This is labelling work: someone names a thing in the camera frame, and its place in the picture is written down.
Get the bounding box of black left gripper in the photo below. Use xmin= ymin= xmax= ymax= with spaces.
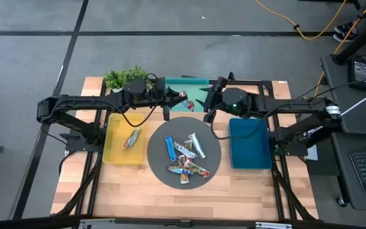
xmin=152 ymin=77 xmax=189 ymax=121

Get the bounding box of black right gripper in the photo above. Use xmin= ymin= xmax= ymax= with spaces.
xmin=194 ymin=76 xmax=227 ymax=123

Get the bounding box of red green Chewy granola bar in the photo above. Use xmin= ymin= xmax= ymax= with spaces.
xmin=178 ymin=91 xmax=196 ymax=112
xmin=182 ymin=158 xmax=212 ymax=179

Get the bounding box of white silver granola bar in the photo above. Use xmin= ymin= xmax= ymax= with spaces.
xmin=188 ymin=132 xmax=207 ymax=160

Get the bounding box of candy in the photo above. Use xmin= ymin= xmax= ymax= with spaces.
xmin=123 ymin=127 xmax=141 ymax=149

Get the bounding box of blue granola bar white label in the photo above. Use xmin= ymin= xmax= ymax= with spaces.
xmin=166 ymin=163 xmax=194 ymax=175

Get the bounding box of bright blue granola bar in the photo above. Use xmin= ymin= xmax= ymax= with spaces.
xmin=165 ymin=136 xmax=178 ymax=162

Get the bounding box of yellow white granola bar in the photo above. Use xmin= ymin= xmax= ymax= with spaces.
xmin=178 ymin=154 xmax=191 ymax=184

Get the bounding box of teal plastic bin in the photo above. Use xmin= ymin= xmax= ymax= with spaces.
xmin=165 ymin=77 xmax=210 ymax=113

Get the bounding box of grey round woven mat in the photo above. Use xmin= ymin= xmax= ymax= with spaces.
xmin=147 ymin=116 xmax=222 ymax=190

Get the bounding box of green artificial plant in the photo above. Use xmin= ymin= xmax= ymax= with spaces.
xmin=102 ymin=66 xmax=149 ymax=92

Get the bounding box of blue plastic bin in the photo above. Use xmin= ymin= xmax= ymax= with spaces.
xmin=228 ymin=118 xmax=273 ymax=170

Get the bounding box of yellow plastic bin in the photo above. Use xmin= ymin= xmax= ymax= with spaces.
xmin=102 ymin=113 xmax=146 ymax=165

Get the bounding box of white card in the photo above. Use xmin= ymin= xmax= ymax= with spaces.
xmin=306 ymin=144 xmax=319 ymax=162

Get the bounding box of person's shoe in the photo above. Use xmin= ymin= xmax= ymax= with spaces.
xmin=334 ymin=21 xmax=357 ymax=34
xmin=332 ymin=31 xmax=359 ymax=43

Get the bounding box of grey side desk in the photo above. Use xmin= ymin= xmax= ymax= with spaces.
xmin=321 ymin=53 xmax=366 ymax=134
xmin=330 ymin=132 xmax=366 ymax=212

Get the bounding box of black power adapter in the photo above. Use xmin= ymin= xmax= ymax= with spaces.
xmin=348 ymin=55 xmax=366 ymax=92

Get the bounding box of black desk leg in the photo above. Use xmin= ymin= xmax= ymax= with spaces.
xmin=330 ymin=17 xmax=366 ymax=66

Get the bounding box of black crossbeam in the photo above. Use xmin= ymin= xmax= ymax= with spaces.
xmin=0 ymin=215 xmax=366 ymax=229

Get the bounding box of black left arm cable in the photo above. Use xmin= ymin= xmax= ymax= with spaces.
xmin=116 ymin=72 xmax=159 ymax=128

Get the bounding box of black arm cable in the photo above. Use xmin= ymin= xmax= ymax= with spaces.
xmin=210 ymin=108 xmax=268 ymax=141
xmin=116 ymin=72 xmax=159 ymax=128

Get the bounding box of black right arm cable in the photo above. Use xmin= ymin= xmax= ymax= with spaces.
xmin=210 ymin=108 xmax=268 ymax=141

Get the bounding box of black floor cable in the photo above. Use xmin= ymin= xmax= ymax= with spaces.
xmin=295 ymin=74 xmax=351 ymax=100

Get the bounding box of yellow extension cable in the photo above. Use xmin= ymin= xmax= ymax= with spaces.
xmin=254 ymin=0 xmax=349 ymax=41
xmin=313 ymin=0 xmax=366 ymax=98

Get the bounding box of black aluminium table frame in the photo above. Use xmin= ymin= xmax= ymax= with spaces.
xmin=54 ymin=71 xmax=319 ymax=223

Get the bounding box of silver bracket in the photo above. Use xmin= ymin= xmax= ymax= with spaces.
xmin=255 ymin=221 xmax=294 ymax=229
xmin=78 ymin=218 xmax=116 ymax=229

